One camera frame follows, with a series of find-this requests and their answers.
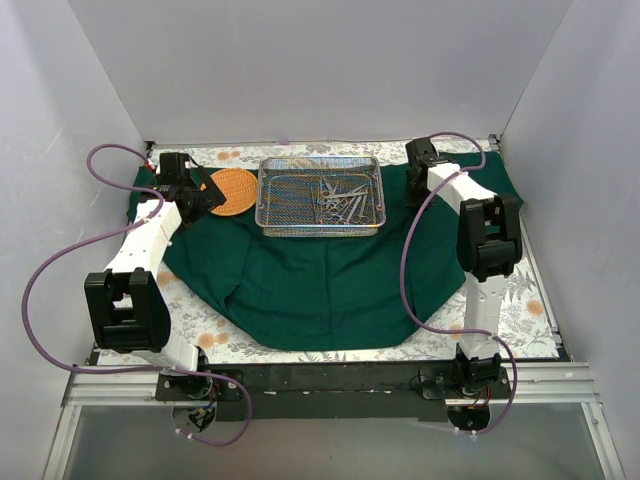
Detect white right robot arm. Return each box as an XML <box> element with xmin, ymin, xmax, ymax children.
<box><xmin>400</xmin><ymin>137</ymin><xmax>522</xmax><ymax>398</ymax></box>

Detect green surgical cloth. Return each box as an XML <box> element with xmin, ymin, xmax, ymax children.
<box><xmin>124</xmin><ymin>152</ymin><xmax>525</xmax><ymax>353</ymax></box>

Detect steel surgical scissors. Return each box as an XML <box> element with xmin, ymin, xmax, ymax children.
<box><xmin>313</xmin><ymin>175</ymin><xmax>368</xmax><ymax>225</ymax></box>

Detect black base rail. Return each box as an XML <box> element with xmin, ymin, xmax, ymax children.
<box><xmin>155</xmin><ymin>360</ymin><xmax>513</xmax><ymax>422</ymax></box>

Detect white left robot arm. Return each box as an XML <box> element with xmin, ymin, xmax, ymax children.
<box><xmin>84</xmin><ymin>152</ymin><xmax>226</xmax><ymax>400</ymax></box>

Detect steel surgical forceps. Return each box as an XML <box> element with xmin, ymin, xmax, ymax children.
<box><xmin>338</xmin><ymin>194</ymin><xmax>367</xmax><ymax>224</ymax></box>

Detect floral patterned table mat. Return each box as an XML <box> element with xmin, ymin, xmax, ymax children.
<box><xmin>97</xmin><ymin>139</ymin><xmax>564</xmax><ymax>364</ymax></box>

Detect metal mesh instrument tray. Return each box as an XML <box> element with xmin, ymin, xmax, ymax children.
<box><xmin>255</xmin><ymin>156</ymin><xmax>386</xmax><ymax>238</ymax></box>

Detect round woven bamboo tray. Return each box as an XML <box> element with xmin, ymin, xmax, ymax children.
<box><xmin>210</xmin><ymin>168</ymin><xmax>258</xmax><ymax>217</ymax></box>

